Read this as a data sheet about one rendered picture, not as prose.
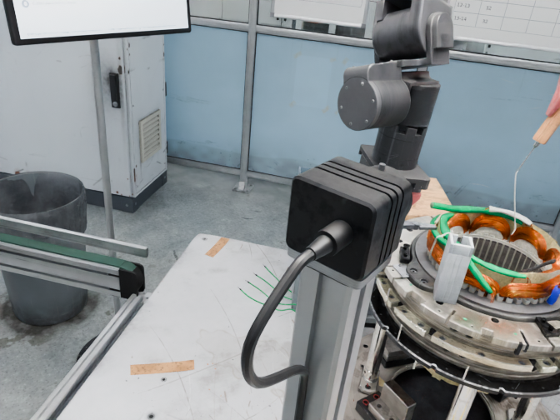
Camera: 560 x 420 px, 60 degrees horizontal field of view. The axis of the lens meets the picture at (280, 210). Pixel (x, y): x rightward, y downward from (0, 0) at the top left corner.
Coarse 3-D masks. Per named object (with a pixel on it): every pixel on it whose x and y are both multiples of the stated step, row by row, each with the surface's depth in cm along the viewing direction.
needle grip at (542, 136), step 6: (558, 108) 59; (552, 114) 60; (558, 114) 59; (546, 120) 60; (552, 120) 60; (558, 120) 60; (546, 126) 60; (552, 126) 60; (558, 126) 60; (540, 132) 61; (546, 132) 60; (552, 132) 60; (534, 138) 61; (540, 138) 61; (546, 138) 60
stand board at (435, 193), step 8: (432, 184) 105; (424, 192) 101; (432, 192) 101; (440, 192) 101; (424, 200) 97; (432, 200) 98; (440, 200) 98; (448, 200) 98; (416, 208) 94; (424, 208) 94; (432, 208) 95; (408, 216) 91; (416, 216) 91
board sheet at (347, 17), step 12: (276, 0) 271; (288, 0) 269; (300, 0) 268; (312, 0) 266; (324, 0) 265; (336, 0) 264; (348, 0) 262; (360, 0) 261; (276, 12) 274; (288, 12) 272; (300, 12) 271; (312, 12) 269; (324, 12) 268; (336, 12) 267; (348, 12) 265; (360, 12) 264
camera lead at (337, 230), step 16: (336, 224) 21; (320, 240) 20; (336, 240) 20; (304, 256) 19; (320, 256) 20; (288, 272) 19; (288, 288) 18; (272, 304) 18; (256, 320) 18; (256, 336) 18; (288, 368) 23; (304, 368) 25; (256, 384) 20; (272, 384) 22; (304, 384) 26; (304, 400) 27
